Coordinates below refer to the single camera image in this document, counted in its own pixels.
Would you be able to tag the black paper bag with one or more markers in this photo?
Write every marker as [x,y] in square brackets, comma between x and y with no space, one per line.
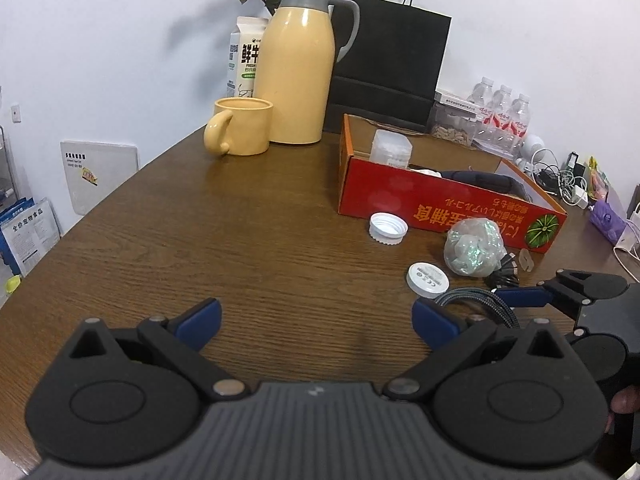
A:
[390,60]

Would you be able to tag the white flat panel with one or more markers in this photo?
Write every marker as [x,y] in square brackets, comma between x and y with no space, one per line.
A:
[100,175]

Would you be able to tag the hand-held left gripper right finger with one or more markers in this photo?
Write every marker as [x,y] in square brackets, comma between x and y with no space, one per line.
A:
[434,321]

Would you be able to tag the white ribbed jar lid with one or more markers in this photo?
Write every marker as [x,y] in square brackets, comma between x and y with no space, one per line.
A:
[387,230]

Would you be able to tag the colourful snack packet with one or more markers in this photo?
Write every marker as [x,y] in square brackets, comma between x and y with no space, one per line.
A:
[597,180]

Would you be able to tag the blue and white packets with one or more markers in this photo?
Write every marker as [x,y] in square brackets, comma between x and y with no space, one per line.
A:
[27,235]

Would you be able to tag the purple pouch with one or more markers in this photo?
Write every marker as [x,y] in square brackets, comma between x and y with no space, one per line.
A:
[607,220]

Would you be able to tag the white milk carton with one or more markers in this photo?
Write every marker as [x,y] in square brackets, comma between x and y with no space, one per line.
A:
[245,60]

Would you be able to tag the grey metal rack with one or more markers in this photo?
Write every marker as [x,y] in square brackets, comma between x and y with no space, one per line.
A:
[5,170]

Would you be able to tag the clear plastic swab box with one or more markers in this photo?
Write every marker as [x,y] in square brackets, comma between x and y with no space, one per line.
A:
[392,150]

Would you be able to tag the white charger plug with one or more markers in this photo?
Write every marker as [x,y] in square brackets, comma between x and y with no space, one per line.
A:
[580,195]

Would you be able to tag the small clear plastic cap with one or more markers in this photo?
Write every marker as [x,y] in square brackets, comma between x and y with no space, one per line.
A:
[525,260]

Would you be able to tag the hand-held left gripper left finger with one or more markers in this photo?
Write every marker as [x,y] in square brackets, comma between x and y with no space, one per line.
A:
[200,319]

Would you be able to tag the clear snack jar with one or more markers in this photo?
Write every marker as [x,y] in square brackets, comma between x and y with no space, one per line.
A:
[452,130]

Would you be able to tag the yellow mug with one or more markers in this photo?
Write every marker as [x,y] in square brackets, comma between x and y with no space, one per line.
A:
[245,130]

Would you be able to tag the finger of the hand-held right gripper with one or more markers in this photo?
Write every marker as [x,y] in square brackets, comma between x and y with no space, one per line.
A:
[522,296]

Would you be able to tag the white round device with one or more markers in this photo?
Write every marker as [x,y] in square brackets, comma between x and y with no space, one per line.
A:
[532,145]

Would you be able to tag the yellow thermos jug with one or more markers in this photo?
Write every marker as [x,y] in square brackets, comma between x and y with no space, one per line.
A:
[295,70]

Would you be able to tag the yellow-green small item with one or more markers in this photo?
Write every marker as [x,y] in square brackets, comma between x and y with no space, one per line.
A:
[14,284]

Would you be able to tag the white wall socket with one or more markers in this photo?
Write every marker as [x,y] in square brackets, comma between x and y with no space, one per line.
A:
[16,112]

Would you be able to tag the person's right hand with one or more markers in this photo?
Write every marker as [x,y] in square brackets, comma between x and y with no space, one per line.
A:
[622,401]

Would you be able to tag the clear plastic bag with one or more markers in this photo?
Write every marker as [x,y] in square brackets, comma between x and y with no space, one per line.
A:
[472,247]

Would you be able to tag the white round disc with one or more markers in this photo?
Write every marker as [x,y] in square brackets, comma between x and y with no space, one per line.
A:
[427,277]

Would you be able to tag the red cardboard box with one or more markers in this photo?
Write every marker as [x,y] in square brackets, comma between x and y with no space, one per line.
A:
[390,200]

